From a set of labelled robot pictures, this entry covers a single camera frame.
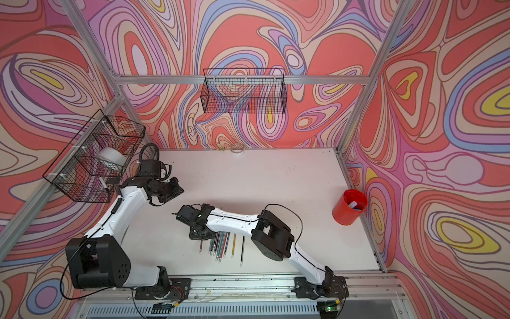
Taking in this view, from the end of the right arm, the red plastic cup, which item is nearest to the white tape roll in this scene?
the end of the right arm

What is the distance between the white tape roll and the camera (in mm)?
733

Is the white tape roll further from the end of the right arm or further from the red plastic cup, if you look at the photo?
the red plastic cup
